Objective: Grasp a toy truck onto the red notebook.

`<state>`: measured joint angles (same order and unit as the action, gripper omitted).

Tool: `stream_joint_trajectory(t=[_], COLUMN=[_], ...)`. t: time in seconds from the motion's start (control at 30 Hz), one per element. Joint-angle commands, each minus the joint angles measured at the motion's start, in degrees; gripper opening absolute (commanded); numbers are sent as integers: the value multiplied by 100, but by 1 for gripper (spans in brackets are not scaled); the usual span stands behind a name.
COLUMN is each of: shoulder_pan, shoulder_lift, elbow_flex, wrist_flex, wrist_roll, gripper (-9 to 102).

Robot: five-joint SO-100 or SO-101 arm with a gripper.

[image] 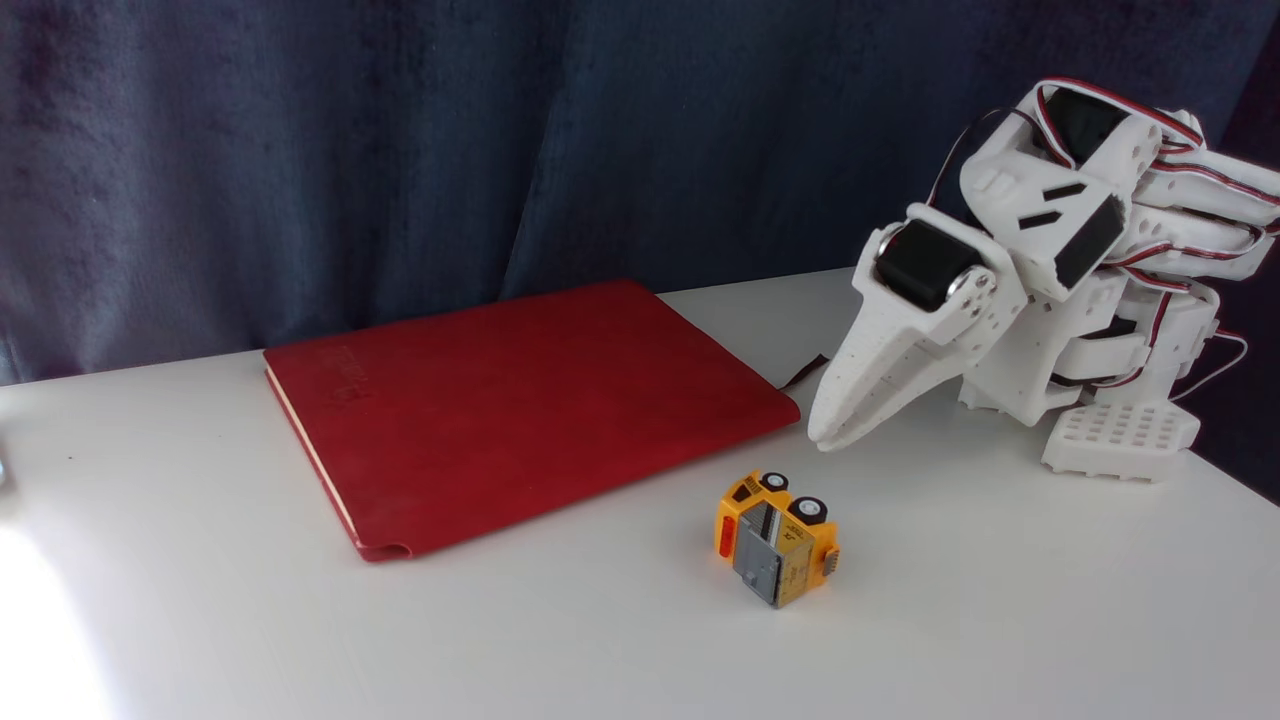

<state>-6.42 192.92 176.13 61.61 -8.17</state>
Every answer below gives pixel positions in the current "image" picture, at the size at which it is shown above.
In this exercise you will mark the red notebook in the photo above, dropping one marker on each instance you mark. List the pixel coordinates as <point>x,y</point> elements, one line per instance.
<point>520,410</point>

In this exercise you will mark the yellow toy truck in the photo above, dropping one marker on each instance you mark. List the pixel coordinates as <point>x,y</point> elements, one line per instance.
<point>775,545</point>

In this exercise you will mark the dark blue curtain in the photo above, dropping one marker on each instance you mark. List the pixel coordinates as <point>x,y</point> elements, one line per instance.
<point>300,150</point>

